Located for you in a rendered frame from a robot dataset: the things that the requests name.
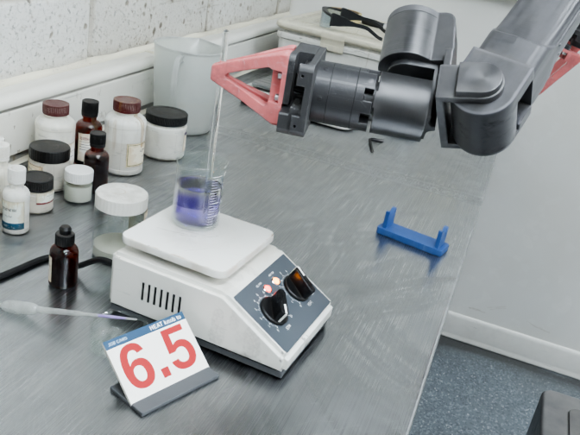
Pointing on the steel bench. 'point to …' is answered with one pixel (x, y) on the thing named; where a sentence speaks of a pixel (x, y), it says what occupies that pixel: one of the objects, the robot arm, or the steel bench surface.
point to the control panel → (246, 297)
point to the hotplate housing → (204, 305)
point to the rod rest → (438, 247)
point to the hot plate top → (199, 243)
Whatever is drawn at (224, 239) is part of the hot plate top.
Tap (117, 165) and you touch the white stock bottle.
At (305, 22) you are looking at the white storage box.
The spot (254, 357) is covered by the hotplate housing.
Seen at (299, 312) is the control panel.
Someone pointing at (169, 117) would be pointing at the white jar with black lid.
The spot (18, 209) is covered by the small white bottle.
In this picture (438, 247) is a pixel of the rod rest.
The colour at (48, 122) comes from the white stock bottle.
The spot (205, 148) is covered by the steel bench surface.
